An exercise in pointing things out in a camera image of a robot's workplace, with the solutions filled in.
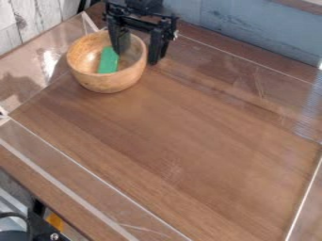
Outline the black cable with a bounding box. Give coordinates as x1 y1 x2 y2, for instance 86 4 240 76
0 212 35 234

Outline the clear acrylic barrier wall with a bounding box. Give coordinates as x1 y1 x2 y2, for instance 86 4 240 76
0 7 322 241

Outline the black metal mount with screw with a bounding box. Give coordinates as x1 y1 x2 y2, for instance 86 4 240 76
29 200 73 241

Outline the yellow label sticker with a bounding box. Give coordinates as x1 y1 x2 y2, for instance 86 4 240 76
47 213 65 232

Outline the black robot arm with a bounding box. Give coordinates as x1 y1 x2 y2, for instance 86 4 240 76
103 0 180 65

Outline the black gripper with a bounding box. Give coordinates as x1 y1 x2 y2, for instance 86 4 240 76
105 1 180 65

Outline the green rectangular block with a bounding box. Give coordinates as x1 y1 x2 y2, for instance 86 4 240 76
97 46 119 73

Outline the brown wooden bowl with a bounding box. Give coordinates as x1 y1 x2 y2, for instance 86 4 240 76
67 30 148 93

